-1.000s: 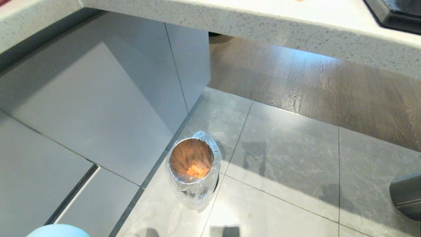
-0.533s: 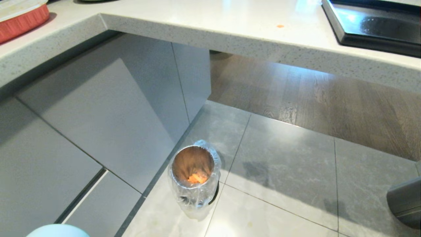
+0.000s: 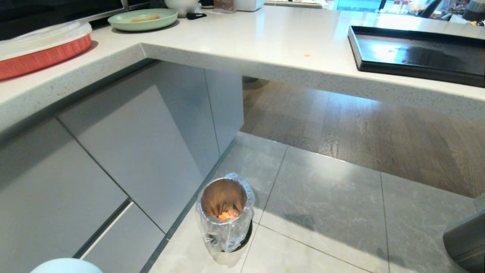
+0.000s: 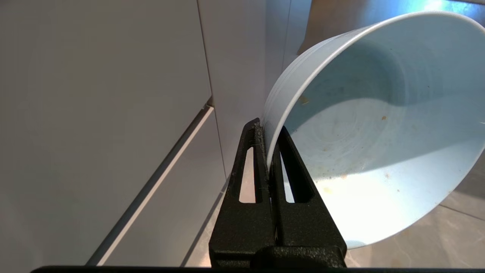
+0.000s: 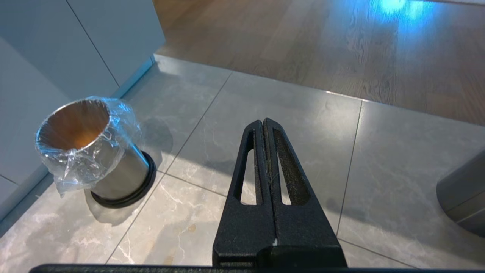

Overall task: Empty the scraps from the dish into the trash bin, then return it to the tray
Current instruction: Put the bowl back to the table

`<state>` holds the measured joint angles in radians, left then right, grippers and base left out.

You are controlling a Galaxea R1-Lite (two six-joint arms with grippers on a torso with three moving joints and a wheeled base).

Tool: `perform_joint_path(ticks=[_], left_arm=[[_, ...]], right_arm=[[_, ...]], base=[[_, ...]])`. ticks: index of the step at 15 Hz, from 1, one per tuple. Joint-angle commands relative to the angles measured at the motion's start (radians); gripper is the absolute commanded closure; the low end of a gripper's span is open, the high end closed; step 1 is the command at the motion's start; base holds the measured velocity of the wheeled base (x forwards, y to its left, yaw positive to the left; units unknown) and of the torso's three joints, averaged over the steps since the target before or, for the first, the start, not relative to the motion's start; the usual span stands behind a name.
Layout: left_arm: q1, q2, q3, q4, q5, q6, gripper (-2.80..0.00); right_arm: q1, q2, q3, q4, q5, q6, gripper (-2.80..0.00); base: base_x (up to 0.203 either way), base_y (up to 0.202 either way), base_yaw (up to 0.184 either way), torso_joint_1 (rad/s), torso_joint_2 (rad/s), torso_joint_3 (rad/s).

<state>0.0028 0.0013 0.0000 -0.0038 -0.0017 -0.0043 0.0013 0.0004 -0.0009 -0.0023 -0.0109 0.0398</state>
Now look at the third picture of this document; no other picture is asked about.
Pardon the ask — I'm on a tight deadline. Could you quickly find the trash bin with plastic bag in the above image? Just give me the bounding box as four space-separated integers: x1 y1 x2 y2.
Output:
196 173 255 254

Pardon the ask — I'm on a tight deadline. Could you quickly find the black tray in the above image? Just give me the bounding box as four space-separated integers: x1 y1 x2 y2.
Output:
348 25 485 88

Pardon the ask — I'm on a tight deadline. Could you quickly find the red baking dish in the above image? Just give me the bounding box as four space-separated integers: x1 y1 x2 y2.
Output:
0 33 92 81

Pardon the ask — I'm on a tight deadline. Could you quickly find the grey cabinet door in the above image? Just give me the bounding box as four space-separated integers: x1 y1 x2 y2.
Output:
57 84 205 234

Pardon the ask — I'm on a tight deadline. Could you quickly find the white container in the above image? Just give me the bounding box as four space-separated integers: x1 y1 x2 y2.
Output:
235 0 265 12

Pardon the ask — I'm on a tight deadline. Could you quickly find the white bowl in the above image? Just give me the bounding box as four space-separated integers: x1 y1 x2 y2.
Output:
164 0 199 18

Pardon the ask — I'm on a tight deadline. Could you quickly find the green plate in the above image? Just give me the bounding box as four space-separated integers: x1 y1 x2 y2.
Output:
108 9 178 32

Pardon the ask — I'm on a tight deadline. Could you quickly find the grey cabinet drawer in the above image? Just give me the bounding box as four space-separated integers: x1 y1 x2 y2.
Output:
0 118 129 273

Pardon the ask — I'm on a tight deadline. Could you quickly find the pale round robot part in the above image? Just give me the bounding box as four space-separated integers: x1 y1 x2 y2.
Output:
30 258 103 273

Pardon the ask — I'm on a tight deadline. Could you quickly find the clear plastic lid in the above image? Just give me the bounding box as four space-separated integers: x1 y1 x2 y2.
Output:
0 20 92 61

